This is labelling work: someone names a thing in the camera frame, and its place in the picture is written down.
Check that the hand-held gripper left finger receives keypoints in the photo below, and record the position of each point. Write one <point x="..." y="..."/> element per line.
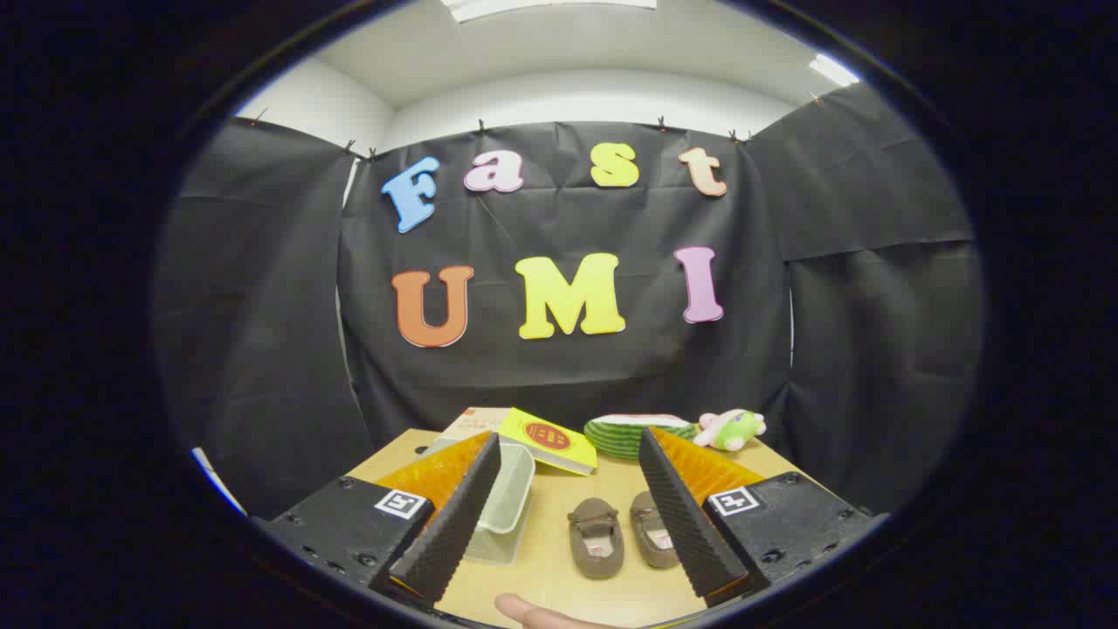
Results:
<point x="454" y="524"/>

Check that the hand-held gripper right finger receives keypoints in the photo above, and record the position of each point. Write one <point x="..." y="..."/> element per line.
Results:
<point x="686" y="524"/>

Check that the brown fuzzy shoe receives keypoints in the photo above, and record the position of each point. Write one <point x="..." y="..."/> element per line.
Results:
<point x="648" y="524"/>
<point x="596" y="533"/>

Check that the translucent plastic storage box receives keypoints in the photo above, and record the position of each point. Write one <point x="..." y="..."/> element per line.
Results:
<point x="514" y="489"/>

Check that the beige paperback book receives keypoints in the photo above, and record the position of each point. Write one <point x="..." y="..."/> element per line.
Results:
<point x="476" y="424"/>

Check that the pink and green plush toy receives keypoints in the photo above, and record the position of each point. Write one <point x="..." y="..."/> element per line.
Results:
<point x="734" y="430"/>

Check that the watermelon slice plush toy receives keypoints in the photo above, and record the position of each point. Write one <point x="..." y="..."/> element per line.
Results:
<point x="616" y="437"/>

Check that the yellow book with red circle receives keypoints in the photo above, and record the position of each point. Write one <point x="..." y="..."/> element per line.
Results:
<point x="548" y="437"/>

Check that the small ceiling light panel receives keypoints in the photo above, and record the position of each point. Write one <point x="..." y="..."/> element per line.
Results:
<point x="831" y="70"/>

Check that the long ceiling light panel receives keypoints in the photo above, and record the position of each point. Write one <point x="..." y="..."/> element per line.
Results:
<point x="541" y="7"/>

